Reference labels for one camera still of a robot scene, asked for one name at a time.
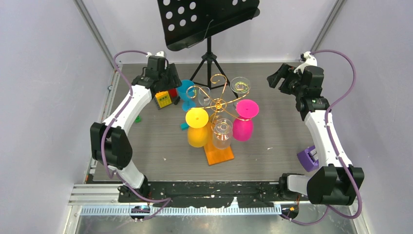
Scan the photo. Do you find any pink plastic goblet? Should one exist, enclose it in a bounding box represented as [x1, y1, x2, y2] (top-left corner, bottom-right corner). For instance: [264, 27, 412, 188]
[233, 99, 260, 141]

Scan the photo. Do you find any blue plastic goblet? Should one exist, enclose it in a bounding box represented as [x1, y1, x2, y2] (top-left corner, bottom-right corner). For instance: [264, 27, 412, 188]
[177, 79, 196, 112]

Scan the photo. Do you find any orange plastic goblet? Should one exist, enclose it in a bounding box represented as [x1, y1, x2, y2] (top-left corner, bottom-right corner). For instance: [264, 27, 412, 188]
[186, 108, 209, 148]

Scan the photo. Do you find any red toy block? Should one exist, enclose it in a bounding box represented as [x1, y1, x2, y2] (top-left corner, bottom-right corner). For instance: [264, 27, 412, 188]
[168, 88, 178, 99]

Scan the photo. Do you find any black music stand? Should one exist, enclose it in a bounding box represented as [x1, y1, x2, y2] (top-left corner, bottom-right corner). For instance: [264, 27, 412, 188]
[157, 0, 260, 80]

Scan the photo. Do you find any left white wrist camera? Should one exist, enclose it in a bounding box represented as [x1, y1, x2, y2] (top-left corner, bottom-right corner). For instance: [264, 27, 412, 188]
[146, 51, 166, 58]

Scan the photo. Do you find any yellow toy block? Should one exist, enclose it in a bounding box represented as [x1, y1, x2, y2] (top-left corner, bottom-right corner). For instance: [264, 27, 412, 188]
[155, 91, 172, 110]

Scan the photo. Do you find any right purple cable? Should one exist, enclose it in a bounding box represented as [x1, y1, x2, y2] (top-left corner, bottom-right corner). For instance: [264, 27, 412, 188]
[281, 49, 363, 226]

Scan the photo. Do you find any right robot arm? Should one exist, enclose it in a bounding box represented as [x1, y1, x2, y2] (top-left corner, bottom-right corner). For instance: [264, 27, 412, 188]
[267, 63, 364, 206]

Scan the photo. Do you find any tall clear flute glass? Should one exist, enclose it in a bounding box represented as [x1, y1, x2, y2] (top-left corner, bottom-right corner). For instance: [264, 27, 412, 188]
[230, 77, 251, 98]

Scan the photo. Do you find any purple cable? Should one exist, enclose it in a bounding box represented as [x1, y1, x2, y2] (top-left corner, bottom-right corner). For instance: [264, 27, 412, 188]
[281, 49, 363, 226]
[100, 50, 171, 222]

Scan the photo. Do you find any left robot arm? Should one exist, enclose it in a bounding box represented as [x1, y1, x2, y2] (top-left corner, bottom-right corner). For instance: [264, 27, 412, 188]
[90, 52, 182, 202]

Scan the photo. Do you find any small clear wine glass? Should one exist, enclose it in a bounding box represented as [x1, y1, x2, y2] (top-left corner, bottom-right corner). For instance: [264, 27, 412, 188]
[198, 87, 211, 107]

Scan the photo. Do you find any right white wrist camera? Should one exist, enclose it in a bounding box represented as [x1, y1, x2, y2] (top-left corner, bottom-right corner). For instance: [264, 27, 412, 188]
[294, 51, 318, 74]

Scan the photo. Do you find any purple tape dispenser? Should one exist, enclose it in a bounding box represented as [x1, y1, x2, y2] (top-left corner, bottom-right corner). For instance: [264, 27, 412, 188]
[297, 145, 319, 172]

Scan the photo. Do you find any clear stemless wine glass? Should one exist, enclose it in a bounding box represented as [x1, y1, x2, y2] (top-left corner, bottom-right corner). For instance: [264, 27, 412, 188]
[212, 118, 233, 150]

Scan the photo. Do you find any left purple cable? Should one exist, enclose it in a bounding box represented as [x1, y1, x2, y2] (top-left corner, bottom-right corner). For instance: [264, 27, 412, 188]
[100, 50, 171, 222]

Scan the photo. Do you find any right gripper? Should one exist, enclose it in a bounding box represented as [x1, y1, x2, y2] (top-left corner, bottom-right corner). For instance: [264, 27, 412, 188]
[267, 63, 305, 98]

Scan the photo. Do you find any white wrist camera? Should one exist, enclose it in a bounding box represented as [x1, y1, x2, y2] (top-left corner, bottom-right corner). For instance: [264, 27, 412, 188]
[146, 51, 166, 58]
[294, 51, 318, 74]

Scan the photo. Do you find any gold wine glass rack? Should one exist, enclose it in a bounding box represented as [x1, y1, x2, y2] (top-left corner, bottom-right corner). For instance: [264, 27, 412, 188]
[192, 84, 250, 166]

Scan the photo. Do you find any teal toy block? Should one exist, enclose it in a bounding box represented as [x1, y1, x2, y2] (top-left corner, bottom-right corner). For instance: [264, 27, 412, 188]
[180, 123, 189, 130]

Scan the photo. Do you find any dark green toy block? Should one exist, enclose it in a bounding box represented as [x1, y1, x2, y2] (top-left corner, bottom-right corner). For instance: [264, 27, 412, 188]
[134, 116, 142, 123]

